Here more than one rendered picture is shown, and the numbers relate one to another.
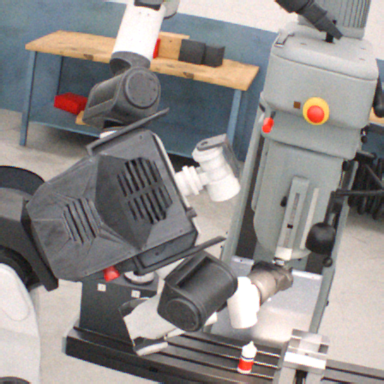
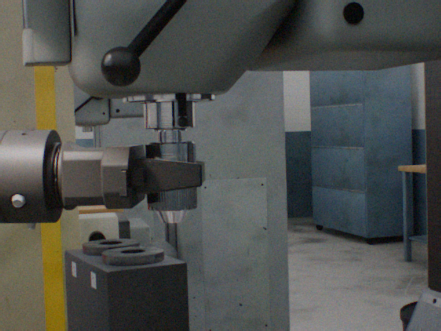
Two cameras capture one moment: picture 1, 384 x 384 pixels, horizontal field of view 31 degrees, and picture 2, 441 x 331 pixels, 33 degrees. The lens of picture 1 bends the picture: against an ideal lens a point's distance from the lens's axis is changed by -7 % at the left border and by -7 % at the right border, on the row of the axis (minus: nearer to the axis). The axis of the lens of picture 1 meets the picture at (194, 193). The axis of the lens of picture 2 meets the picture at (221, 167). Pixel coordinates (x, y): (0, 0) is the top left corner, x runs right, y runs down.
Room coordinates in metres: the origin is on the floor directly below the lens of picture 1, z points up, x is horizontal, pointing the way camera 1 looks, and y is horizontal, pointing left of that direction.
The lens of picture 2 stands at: (1.53, -0.92, 1.28)
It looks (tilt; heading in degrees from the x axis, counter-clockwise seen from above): 3 degrees down; 65
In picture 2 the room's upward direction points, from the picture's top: 2 degrees counter-clockwise
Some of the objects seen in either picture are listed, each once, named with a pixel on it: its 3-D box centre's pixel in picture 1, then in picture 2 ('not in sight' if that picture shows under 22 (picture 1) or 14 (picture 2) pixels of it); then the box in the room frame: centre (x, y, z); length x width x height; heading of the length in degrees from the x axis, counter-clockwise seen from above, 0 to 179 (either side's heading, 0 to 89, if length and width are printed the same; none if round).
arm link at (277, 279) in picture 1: (264, 283); (74, 178); (1.70, -0.22, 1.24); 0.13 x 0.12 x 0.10; 64
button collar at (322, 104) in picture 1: (315, 111); not in sight; (1.55, -0.23, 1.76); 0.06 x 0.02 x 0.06; 82
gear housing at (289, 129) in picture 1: (315, 113); not in sight; (1.82, -0.27, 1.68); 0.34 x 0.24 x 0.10; 172
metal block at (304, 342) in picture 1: (309, 345); not in sight; (1.76, -0.41, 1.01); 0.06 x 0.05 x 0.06; 80
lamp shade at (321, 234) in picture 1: (321, 235); not in sight; (1.54, -0.31, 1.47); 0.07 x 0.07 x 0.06
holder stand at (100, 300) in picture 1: (118, 298); (123, 312); (1.86, 0.17, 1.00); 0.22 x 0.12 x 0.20; 92
